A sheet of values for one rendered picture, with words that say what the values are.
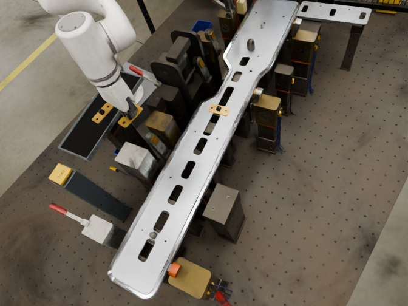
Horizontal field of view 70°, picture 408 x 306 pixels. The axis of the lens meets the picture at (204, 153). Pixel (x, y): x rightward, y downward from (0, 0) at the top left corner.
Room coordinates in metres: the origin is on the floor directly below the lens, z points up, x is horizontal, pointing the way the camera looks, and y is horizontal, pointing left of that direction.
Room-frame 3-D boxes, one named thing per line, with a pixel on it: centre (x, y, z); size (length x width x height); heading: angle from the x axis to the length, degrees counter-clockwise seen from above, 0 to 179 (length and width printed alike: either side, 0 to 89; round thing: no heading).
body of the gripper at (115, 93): (0.63, 0.15, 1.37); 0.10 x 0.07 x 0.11; 32
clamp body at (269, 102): (0.59, -0.30, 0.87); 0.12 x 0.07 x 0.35; 43
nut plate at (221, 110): (0.69, -0.12, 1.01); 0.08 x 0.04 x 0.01; 43
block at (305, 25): (0.91, -0.66, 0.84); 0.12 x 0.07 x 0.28; 43
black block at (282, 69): (0.74, -0.45, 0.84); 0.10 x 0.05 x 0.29; 43
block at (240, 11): (1.15, -0.43, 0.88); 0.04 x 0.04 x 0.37; 43
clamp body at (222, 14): (1.14, -0.34, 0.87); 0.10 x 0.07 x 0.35; 43
